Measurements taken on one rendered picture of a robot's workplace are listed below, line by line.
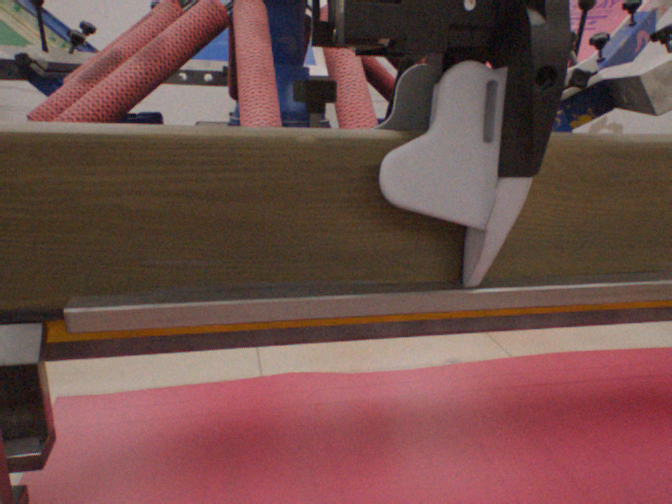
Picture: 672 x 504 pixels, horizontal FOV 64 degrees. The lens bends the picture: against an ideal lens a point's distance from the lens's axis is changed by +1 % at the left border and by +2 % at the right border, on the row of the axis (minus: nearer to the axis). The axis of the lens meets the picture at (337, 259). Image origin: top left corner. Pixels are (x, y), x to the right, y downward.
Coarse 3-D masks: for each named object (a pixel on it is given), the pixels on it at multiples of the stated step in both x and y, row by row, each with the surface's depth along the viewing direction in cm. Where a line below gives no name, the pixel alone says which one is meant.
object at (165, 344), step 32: (416, 320) 26; (448, 320) 26; (480, 320) 27; (512, 320) 27; (544, 320) 27; (576, 320) 28; (608, 320) 28; (640, 320) 29; (64, 352) 23; (96, 352) 23; (128, 352) 23; (160, 352) 24
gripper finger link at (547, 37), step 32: (544, 0) 18; (512, 32) 19; (544, 32) 18; (512, 64) 19; (544, 64) 18; (512, 96) 19; (544, 96) 19; (512, 128) 20; (544, 128) 19; (512, 160) 20
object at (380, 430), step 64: (192, 384) 31; (256, 384) 31; (320, 384) 31; (384, 384) 31; (64, 448) 25; (128, 448) 25; (192, 448) 25; (256, 448) 26; (320, 448) 26; (384, 448) 26; (448, 448) 26
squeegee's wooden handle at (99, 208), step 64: (0, 128) 19; (64, 128) 19; (128, 128) 20; (192, 128) 21; (256, 128) 22; (320, 128) 23; (0, 192) 19; (64, 192) 20; (128, 192) 20; (192, 192) 21; (256, 192) 21; (320, 192) 22; (576, 192) 24; (640, 192) 25; (0, 256) 20; (64, 256) 20; (128, 256) 21; (192, 256) 21; (256, 256) 22; (320, 256) 23; (384, 256) 23; (448, 256) 24; (512, 256) 25; (576, 256) 25; (640, 256) 26; (0, 320) 21
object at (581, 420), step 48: (432, 384) 32; (480, 384) 32; (528, 384) 32; (576, 384) 32; (624, 384) 33; (480, 432) 27; (528, 432) 28; (576, 432) 28; (624, 432) 28; (528, 480) 24; (576, 480) 24; (624, 480) 25
